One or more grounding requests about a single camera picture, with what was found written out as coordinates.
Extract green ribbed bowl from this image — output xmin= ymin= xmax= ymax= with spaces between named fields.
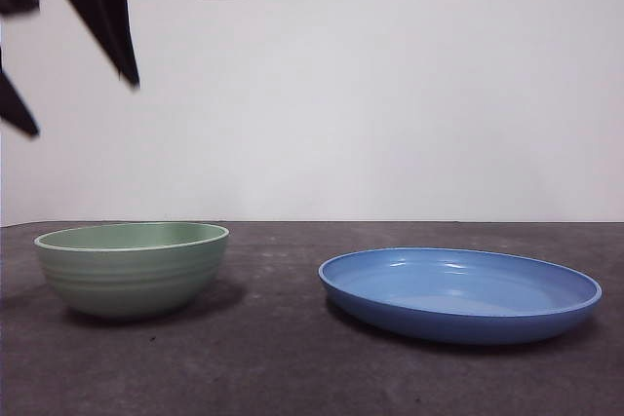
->
xmin=33 ymin=221 xmax=230 ymax=322

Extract blue round plate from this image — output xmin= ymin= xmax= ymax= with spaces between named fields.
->
xmin=318 ymin=246 xmax=603 ymax=345

